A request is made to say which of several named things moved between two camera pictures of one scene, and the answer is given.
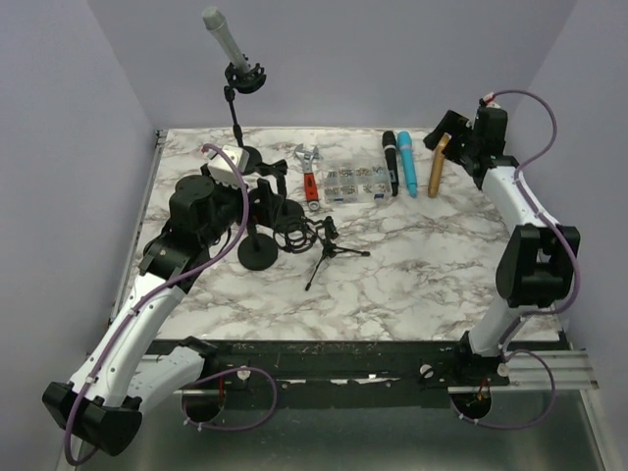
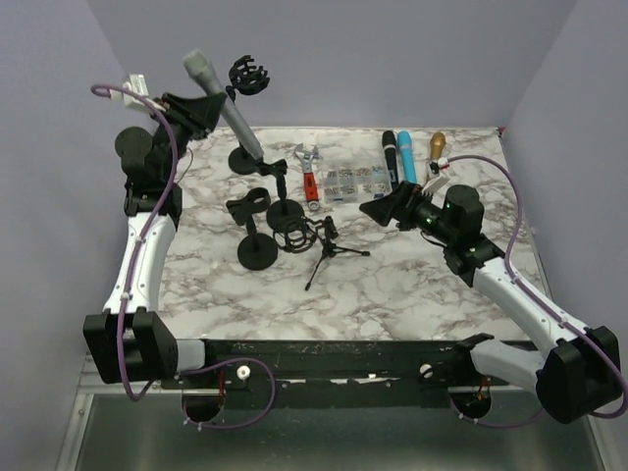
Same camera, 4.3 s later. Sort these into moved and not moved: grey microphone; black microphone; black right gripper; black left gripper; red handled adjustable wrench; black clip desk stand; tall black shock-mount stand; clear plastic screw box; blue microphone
Moved: black left gripper; grey microphone; black right gripper
Not moved: clear plastic screw box; black microphone; black clip desk stand; blue microphone; tall black shock-mount stand; red handled adjustable wrench
